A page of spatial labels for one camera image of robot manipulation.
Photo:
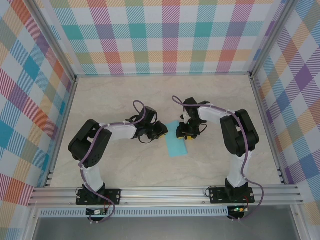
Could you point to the teal cloth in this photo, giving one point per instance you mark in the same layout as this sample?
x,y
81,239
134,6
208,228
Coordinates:
x,y
176,147

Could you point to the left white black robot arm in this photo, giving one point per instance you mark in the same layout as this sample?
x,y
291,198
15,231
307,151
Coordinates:
x,y
92,175

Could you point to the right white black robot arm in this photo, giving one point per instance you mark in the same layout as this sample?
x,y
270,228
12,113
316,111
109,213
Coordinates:
x,y
236,172

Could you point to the grey metal sheet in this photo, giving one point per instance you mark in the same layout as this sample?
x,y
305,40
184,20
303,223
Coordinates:
x,y
162,228

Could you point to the thin aluminium frame rail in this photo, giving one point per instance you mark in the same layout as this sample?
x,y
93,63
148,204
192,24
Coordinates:
x,y
162,74

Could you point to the wide aluminium frame beam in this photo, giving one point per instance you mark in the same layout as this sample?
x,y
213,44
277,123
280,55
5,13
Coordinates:
x,y
162,196

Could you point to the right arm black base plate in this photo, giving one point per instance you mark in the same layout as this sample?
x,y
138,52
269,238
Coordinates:
x,y
215,197

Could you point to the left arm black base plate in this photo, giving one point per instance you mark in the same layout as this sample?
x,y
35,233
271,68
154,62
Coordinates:
x,y
115,196

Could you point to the aluminium side rail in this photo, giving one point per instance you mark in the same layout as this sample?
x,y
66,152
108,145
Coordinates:
x,y
268,130
61,132

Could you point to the aluminium upright post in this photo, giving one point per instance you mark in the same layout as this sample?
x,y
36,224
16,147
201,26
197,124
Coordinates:
x,y
50,37
275,36

